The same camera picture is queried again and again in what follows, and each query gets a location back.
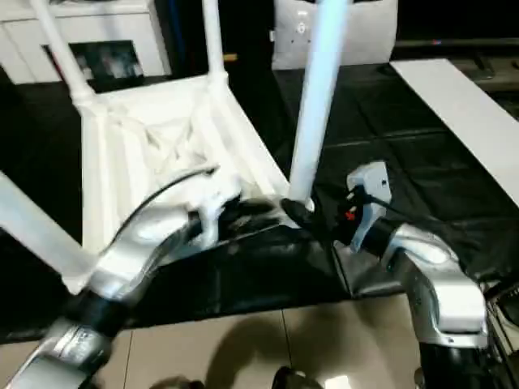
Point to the black mat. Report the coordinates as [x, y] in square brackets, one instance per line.
[405, 142]

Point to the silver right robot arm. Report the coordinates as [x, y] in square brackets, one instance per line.
[438, 275]

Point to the white cabinet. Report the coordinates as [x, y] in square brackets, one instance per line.
[121, 24]

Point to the dark blue cabinet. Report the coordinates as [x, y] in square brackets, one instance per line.
[243, 28]

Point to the black bar red light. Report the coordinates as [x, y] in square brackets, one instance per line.
[458, 41]

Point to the grey cushion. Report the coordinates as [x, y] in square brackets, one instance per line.
[365, 36]

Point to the white plastic table top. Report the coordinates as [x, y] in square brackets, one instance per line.
[142, 121]

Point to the white board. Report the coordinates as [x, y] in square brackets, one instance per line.
[458, 109]

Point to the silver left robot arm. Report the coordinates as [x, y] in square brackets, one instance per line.
[134, 251]

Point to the small beige label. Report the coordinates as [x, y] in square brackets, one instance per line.
[229, 57]

